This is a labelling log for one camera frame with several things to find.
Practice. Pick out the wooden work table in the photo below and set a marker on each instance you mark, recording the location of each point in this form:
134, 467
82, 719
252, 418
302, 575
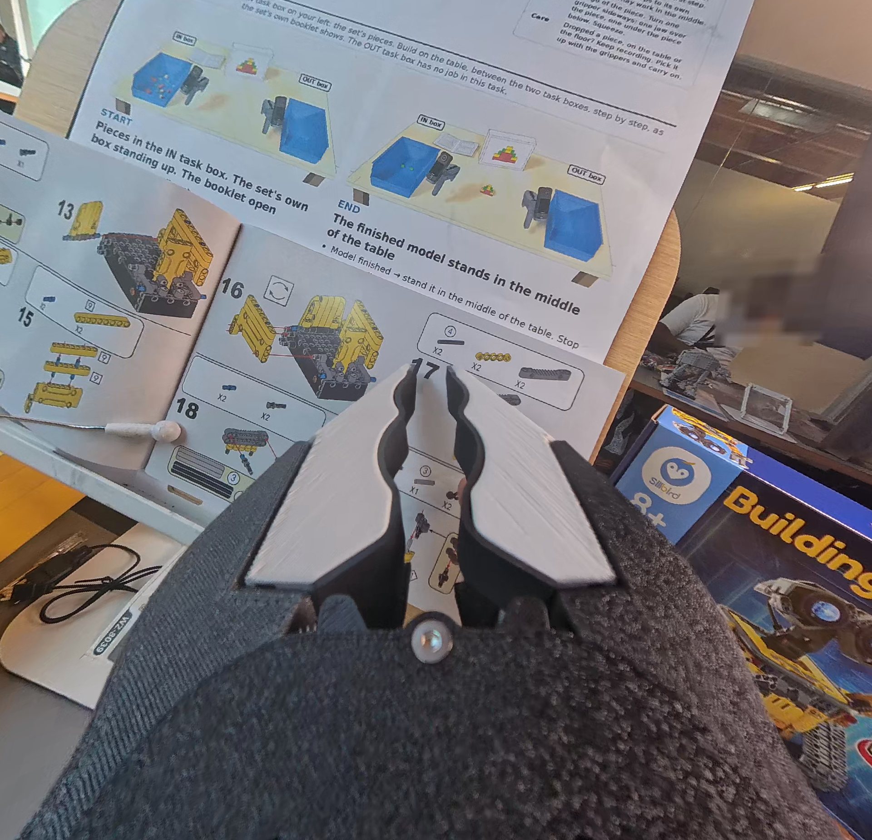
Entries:
817, 445

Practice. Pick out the grey lego walker model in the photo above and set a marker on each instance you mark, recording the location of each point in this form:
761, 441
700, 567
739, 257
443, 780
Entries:
695, 370

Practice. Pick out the clear acrylic case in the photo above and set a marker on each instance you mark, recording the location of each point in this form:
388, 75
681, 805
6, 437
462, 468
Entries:
766, 407

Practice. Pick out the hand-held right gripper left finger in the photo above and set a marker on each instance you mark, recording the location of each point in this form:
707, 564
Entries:
327, 506

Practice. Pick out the white book stand with stickers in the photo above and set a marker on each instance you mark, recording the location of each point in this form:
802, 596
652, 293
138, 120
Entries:
647, 295

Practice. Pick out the large lego instruction sheet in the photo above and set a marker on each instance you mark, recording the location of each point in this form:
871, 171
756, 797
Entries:
136, 390

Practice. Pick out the printed lego set box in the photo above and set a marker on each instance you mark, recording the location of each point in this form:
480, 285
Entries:
783, 581

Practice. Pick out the white instruction board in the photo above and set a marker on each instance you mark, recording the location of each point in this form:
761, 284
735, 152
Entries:
41, 663

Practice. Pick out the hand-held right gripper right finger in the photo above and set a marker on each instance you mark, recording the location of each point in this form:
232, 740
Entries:
531, 506

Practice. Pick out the metal spring clip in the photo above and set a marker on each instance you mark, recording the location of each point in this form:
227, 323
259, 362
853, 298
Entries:
163, 431

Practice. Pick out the white printed task sheet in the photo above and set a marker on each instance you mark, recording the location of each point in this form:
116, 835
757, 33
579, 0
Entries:
409, 36

